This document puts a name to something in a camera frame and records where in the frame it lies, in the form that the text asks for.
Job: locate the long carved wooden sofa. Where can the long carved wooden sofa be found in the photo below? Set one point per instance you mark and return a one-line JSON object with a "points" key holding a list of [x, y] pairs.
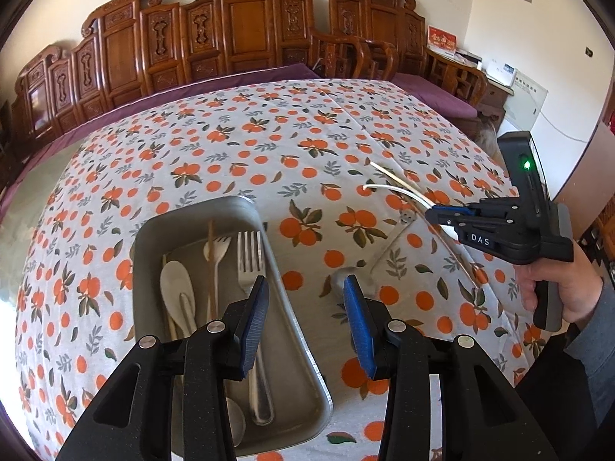
{"points": [[168, 43]]}

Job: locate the white wall cabinet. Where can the white wall cabinet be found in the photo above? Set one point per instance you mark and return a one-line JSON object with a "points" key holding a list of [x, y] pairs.
{"points": [[528, 101]]}

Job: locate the metal fork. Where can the metal fork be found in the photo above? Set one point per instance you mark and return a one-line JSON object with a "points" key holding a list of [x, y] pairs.
{"points": [[250, 259]]}

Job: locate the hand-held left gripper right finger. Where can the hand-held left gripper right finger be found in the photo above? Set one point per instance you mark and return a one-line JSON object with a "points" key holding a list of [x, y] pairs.
{"points": [[360, 331]]}

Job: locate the white papers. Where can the white papers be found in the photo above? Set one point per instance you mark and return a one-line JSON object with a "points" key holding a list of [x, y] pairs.
{"points": [[468, 58]]}

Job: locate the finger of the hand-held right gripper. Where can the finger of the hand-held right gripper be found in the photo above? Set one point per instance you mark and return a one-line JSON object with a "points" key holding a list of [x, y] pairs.
{"points": [[447, 224], [451, 210]]}

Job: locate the light wooden chopstick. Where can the light wooden chopstick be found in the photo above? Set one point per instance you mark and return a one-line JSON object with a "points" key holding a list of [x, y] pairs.
{"points": [[170, 307], [394, 174], [468, 264]]}

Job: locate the person's right forearm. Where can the person's right forearm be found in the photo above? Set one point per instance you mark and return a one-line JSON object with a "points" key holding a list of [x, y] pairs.
{"points": [[596, 341]]}

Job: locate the beige plastic fork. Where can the beige plastic fork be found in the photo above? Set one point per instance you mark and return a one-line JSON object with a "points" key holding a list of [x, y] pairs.
{"points": [[218, 249]]}

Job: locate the metal spoon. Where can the metal spoon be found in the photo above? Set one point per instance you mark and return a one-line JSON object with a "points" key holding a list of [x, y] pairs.
{"points": [[336, 282], [235, 422]]}

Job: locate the square purple seat cushion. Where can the square purple seat cushion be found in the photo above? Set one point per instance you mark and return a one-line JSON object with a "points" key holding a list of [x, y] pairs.
{"points": [[432, 93]]}

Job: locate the white plastic utensil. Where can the white plastic utensil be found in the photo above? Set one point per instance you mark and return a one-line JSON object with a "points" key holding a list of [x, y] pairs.
{"points": [[399, 192]]}

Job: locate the carved wooden armchair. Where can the carved wooden armchair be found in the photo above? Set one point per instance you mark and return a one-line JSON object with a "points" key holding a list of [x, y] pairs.
{"points": [[379, 24]]}

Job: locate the white router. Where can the white router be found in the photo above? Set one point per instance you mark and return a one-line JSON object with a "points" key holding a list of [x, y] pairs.
{"points": [[502, 73]]}

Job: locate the red card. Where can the red card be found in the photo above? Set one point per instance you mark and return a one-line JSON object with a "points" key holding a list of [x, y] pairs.
{"points": [[441, 38]]}

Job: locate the long purple seat cushion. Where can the long purple seat cushion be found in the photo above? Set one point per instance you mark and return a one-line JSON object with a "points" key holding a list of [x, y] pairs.
{"points": [[192, 87]]}

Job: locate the person's right hand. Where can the person's right hand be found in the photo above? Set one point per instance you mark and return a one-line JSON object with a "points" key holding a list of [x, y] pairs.
{"points": [[584, 288]]}

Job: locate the person's dark clothing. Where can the person's dark clothing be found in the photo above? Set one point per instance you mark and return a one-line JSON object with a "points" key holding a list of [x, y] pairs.
{"points": [[552, 403]]}

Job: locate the white plastic spoon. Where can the white plastic spoon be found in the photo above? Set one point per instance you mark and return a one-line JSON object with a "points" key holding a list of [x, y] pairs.
{"points": [[175, 281]]}

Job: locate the metal tray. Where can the metal tray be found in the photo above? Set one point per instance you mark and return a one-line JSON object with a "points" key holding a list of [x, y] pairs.
{"points": [[293, 369]]}

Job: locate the orange print tablecloth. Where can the orange print tablecloth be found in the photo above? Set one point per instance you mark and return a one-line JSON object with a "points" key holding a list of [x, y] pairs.
{"points": [[288, 153]]}

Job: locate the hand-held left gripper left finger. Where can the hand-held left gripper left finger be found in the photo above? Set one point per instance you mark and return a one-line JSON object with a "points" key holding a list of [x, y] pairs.
{"points": [[254, 326]]}

